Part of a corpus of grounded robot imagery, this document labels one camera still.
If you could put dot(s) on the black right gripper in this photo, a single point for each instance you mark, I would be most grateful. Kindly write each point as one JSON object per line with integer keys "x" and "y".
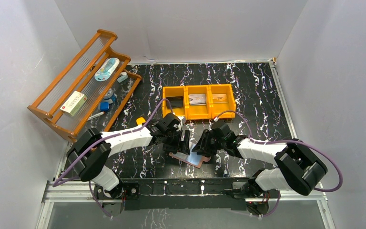
{"x": 200, "y": 146}

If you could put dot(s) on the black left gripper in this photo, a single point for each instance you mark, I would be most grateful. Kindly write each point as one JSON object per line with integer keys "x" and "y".
{"x": 177, "y": 139}

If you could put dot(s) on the pink leather card holder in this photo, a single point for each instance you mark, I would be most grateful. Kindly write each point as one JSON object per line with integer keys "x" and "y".
{"x": 192, "y": 159}

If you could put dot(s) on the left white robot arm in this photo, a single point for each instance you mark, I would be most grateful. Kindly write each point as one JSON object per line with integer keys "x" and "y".
{"x": 91, "y": 151}

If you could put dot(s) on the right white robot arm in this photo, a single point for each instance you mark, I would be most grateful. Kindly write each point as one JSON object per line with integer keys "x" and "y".
{"x": 297, "y": 167}

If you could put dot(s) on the card stack middle bin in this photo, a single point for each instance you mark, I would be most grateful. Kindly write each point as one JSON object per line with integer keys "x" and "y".
{"x": 197, "y": 99}

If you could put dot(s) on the card in right bin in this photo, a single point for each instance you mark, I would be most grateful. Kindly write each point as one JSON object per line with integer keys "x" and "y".
{"x": 219, "y": 98}

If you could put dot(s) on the small yellow grey box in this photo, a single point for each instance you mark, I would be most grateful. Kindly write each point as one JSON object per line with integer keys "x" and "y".
{"x": 140, "y": 121}

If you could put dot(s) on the yellow three-compartment bin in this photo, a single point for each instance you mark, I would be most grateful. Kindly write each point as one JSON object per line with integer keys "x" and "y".
{"x": 201, "y": 112}

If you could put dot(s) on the white orange marker pen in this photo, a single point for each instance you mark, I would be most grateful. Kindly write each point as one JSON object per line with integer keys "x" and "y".
{"x": 96, "y": 115}

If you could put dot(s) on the blue white tape roll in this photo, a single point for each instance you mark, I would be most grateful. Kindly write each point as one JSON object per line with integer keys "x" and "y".
{"x": 110, "y": 96}

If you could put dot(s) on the blue round cap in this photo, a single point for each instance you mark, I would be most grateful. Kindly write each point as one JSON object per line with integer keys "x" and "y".
{"x": 104, "y": 106}

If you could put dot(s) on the orange wooden shelf rack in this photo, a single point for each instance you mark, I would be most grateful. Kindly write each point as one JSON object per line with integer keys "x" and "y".
{"x": 78, "y": 75}

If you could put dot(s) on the blue white toothbrush package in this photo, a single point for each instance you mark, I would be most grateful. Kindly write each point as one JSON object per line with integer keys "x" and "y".
{"x": 107, "y": 69}

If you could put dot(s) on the white green medicine box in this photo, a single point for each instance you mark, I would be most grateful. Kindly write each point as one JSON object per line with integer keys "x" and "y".
{"x": 74, "y": 103}

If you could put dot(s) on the black metal base rail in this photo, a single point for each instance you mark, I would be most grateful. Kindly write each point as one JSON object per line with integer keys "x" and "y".
{"x": 173, "y": 193}

